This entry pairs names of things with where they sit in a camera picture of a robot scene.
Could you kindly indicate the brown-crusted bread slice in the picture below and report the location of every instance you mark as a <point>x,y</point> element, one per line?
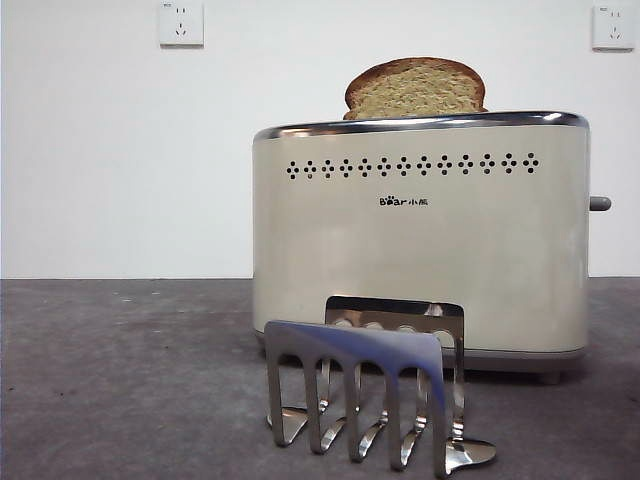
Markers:
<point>415,90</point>

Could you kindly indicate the grey toaster lever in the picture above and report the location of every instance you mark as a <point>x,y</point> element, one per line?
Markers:
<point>601,203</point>

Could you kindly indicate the cream two-slot toaster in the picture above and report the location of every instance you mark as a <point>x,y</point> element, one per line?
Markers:
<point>425,250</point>

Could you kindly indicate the shiny metal toast rack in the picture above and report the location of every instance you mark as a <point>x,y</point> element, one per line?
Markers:
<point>350,342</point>

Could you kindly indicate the white wall socket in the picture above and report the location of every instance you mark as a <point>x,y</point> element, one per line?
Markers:
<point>613,29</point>
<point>181,25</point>

